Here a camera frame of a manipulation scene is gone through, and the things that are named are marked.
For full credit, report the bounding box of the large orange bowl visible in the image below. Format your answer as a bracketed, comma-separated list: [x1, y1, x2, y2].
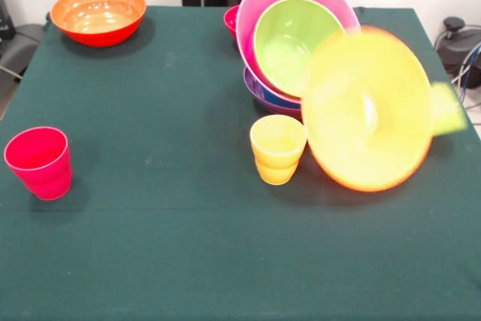
[300, 26, 434, 193]

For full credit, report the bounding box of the red-orange bowl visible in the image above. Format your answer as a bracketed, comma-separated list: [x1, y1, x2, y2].
[50, 0, 147, 48]

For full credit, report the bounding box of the lime green cup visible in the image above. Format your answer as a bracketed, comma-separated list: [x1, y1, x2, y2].
[430, 82, 470, 137]

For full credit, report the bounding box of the black device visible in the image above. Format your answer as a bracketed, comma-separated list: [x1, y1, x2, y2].
[0, 0, 16, 40]

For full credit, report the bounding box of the small blue bowl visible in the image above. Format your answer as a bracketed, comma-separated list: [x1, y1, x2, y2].
[259, 86, 302, 110]

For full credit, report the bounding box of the small red-pink bowl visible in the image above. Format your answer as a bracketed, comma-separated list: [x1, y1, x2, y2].
[223, 5, 241, 42]

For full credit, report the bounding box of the dark green tablecloth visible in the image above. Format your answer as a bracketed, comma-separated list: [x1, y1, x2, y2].
[0, 5, 481, 321]

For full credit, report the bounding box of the lime green bowl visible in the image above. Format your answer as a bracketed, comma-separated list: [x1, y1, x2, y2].
[253, 0, 346, 98]

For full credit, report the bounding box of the red-pink cup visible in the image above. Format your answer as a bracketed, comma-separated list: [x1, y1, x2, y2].
[3, 126, 72, 201]

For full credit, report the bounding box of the purple bowl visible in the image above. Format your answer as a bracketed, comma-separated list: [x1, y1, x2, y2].
[243, 67, 304, 119]

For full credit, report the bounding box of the tangle of cables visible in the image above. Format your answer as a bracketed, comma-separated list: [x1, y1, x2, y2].
[449, 41, 481, 126]

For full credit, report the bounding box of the yellow cup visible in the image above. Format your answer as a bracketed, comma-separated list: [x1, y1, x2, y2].
[250, 114, 308, 186]

